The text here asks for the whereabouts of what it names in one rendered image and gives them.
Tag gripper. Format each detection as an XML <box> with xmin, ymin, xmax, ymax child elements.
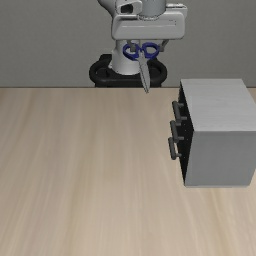
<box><xmin>111</xmin><ymin>3</ymin><xmax>188</xmax><ymax>53</ymax></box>

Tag blue-handled scissors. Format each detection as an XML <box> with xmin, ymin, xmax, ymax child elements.
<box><xmin>122</xmin><ymin>41</ymin><xmax>160</xmax><ymax>95</ymax></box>

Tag grey cabinet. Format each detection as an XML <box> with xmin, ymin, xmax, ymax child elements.
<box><xmin>167</xmin><ymin>78</ymin><xmax>256</xmax><ymax>188</ymax></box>

